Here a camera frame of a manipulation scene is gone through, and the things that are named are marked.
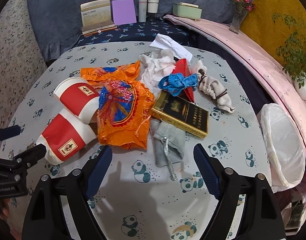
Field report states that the large orange plastic bag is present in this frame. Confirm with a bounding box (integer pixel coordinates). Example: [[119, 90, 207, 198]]
[[97, 80, 155, 150]]

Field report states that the white tissue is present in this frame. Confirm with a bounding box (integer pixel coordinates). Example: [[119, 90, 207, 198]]
[[139, 49, 175, 99]]

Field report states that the white lined trash bin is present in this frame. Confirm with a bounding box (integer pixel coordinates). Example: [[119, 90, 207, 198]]
[[257, 103, 305, 193]]

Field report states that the person's left hand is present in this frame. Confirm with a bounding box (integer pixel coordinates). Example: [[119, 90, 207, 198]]
[[0, 198, 10, 220]]

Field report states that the lower red white paper cup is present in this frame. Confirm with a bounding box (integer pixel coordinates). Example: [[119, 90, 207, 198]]
[[36, 108, 96, 165]]

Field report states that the red white paper cup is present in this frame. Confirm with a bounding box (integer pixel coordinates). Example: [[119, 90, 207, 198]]
[[54, 77, 100, 124], [36, 108, 96, 165]]

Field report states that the panda print tablecloth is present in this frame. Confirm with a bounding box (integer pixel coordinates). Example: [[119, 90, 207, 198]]
[[0, 42, 271, 239]]

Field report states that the grey cloth pouch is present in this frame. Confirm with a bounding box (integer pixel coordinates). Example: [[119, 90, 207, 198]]
[[150, 119, 186, 181]]

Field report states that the black gold cigarette box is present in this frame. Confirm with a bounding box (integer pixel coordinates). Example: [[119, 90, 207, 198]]
[[150, 91, 209, 139]]

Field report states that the upper red white paper cup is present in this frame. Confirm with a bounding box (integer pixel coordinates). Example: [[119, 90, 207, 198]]
[[54, 77, 100, 124]]

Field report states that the beige sock with hairband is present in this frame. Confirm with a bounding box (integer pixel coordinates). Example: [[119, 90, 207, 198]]
[[192, 60, 235, 113]]

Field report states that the small orange plastic wrapper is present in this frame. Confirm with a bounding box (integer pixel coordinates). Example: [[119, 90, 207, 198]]
[[80, 61, 140, 89]]

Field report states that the red paper box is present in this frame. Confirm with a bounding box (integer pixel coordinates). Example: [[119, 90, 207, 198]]
[[172, 59, 195, 103]]

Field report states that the pink cloth covered shelf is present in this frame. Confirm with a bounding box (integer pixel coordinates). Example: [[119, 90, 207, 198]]
[[164, 15, 306, 161]]

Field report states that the navy palm print cloth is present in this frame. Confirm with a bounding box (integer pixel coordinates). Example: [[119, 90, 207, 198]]
[[76, 18, 196, 47]]

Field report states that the potted green plant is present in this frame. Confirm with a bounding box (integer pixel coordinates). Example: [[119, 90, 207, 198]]
[[272, 13, 306, 101]]

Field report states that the open book on stand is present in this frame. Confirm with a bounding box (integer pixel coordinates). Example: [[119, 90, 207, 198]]
[[80, 0, 115, 36]]

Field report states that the purple notebook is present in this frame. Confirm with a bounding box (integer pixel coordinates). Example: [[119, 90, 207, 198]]
[[112, 0, 137, 25]]

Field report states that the green tissue box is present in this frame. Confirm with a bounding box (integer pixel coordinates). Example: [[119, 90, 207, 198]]
[[173, 3, 202, 20]]

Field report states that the tall white bottle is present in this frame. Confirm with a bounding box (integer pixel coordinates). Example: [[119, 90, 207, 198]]
[[138, 0, 147, 22]]

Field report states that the glass vase with flowers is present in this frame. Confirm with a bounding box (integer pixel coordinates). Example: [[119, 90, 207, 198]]
[[229, 0, 256, 34]]

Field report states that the white jar with lid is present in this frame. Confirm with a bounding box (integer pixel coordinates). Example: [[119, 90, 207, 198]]
[[147, 0, 160, 14]]

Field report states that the yellow fabric backdrop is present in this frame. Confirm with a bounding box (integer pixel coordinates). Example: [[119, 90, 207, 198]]
[[240, 0, 306, 64]]

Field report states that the blue ribbon strap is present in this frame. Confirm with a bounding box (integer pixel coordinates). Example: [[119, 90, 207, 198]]
[[158, 73, 199, 97]]

